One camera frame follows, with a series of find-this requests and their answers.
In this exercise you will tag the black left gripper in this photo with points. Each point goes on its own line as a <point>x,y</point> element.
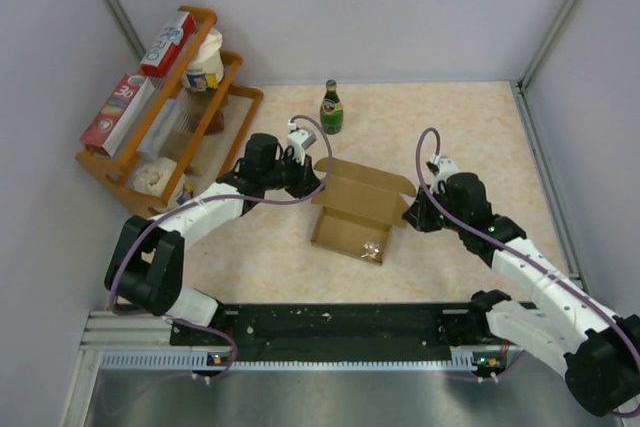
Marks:
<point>306,178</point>

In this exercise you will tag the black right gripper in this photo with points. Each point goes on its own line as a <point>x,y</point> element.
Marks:
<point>417,213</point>

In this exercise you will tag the brown cardboard box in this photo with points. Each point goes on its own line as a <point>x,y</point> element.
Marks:
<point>358,204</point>

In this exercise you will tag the clear plastic wrapper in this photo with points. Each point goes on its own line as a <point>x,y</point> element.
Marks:
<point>371,251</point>

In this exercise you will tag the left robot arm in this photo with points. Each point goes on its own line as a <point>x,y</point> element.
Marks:
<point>146,268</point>

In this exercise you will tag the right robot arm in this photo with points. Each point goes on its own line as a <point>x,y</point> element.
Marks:
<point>540,287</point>

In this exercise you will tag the red white box upper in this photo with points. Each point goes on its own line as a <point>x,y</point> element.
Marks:
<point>167,45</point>

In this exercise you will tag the red white box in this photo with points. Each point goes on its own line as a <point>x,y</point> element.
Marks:
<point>118,114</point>
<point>167,45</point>

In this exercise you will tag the red white box lower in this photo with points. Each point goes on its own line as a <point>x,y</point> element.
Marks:
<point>118,114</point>

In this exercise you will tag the green glass bottle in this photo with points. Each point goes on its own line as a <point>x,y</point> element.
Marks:
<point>331,109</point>

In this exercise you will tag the orange wooden rack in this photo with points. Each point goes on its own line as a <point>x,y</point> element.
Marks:
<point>201,131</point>

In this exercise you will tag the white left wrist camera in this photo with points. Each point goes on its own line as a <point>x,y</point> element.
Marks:
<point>298,141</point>

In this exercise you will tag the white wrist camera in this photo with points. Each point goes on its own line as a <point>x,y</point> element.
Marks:
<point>442,168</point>
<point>298,141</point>

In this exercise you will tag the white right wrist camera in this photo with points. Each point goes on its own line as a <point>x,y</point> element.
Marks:
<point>442,168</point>

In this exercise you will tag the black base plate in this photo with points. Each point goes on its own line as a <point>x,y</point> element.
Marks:
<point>351,332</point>

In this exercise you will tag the grey cable duct rail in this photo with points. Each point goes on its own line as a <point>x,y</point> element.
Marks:
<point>150,342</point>

